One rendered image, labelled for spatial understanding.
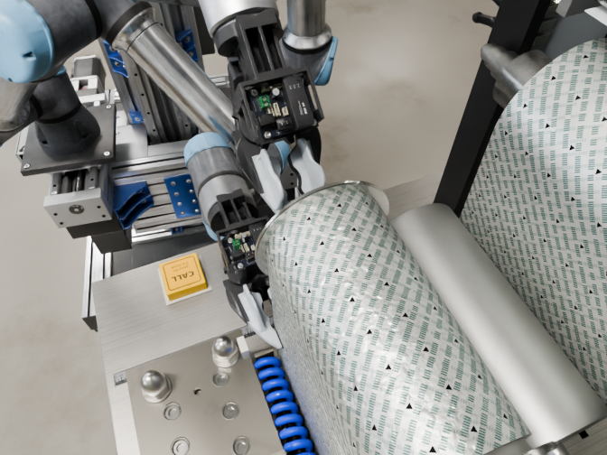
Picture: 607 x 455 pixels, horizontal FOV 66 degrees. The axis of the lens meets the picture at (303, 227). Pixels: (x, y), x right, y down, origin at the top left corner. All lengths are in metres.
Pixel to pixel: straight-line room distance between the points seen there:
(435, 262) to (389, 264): 0.12
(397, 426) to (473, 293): 0.19
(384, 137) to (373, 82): 0.48
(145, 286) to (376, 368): 0.61
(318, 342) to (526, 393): 0.19
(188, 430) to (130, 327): 0.28
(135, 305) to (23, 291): 1.34
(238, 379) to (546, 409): 0.37
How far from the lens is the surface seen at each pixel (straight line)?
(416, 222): 0.52
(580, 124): 0.45
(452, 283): 0.49
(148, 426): 0.65
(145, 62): 0.86
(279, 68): 0.49
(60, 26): 0.81
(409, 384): 0.35
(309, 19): 1.09
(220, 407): 0.64
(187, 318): 0.84
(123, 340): 0.85
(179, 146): 1.38
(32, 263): 2.26
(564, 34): 0.65
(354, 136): 2.48
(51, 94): 1.23
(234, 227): 0.60
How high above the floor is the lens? 1.63
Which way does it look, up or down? 52 degrees down
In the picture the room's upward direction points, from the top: straight up
